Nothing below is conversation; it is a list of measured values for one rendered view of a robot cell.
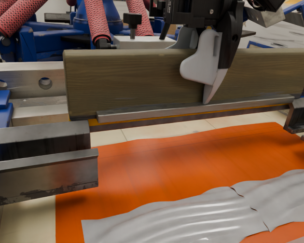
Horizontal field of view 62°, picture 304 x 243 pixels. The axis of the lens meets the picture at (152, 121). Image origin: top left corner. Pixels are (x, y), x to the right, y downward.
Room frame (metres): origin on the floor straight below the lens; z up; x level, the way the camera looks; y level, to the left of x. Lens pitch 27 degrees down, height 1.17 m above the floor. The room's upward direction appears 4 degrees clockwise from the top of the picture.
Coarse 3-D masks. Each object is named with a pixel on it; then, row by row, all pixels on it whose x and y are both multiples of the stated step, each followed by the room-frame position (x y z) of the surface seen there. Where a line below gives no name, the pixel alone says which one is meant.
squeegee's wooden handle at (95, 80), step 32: (64, 64) 0.26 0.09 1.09; (96, 64) 0.27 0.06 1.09; (128, 64) 0.28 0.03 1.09; (160, 64) 0.29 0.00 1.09; (256, 64) 0.35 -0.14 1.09; (288, 64) 0.37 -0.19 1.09; (96, 96) 0.26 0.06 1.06; (128, 96) 0.28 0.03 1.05; (160, 96) 0.29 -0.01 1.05; (192, 96) 0.31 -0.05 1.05; (224, 96) 0.33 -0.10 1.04
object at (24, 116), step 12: (24, 108) 0.36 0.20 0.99; (36, 108) 0.36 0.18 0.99; (48, 108) 0.36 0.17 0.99; (60, 108) 0.37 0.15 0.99; (12, 120) 0.32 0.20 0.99; (24, 120) 0.33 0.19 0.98; (36, 120) 0.34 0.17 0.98; (48, 120) 0.34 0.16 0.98; (60, 120) 0.35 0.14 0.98; (0, 216) 0.18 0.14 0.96
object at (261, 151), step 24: (192, 144) 0.35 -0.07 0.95; (216, 144) 0.35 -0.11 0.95; (240, 144) 0.36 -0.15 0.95; (264, 144) 0.36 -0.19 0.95; (288, 144) 0.37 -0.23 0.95; (216, 168) 0.29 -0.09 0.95; (240, 168) 0.29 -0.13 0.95; (264, 168) 0.30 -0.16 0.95; (288, 168) 0.30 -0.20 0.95; (288, 240) 0.18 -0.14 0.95
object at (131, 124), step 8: (216, 112) 0.34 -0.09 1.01; (224, 112) 0.35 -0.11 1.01; (232, 112) 0.35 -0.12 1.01; (240, 112) 0.36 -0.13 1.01; (248, 112) 0.36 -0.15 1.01; (256, 112) 0.37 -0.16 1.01; (144, 120) 0.30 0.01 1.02; (152, 120) 0.30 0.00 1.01; (160, 120) 0.31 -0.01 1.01; (168, 120) 0.31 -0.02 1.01; (176, 120) 0.32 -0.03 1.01; (184, 120) 0.32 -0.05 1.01; (192, 120) 0.33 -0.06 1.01; (96, 128) 0.27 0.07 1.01; (104, 128) 0.28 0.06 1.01; (112, 128) 0.28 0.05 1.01; (120, 128) 0.29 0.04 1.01
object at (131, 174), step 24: (120, 144) 0.33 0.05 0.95; (144, 144) 0.33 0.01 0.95; (168, 144) 0.34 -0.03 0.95; (120, 168) 0.27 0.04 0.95; (144, 168) 0.27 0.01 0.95; (168, 168) 0.28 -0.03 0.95; (192, 168) 0.28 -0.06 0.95; (72, 192) 0.22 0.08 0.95; (96, 192) 0.22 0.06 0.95; (120, 192) 0.23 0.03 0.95; (144, 192) 0.23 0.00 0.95; (168, 192) 0.23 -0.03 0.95; (192, 192) 0.23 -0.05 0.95; (72, 216) 0.19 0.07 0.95; (96, 216) 0.19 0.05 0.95; (72, 240) 0.16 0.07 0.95; (264, 240) 0.17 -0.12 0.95
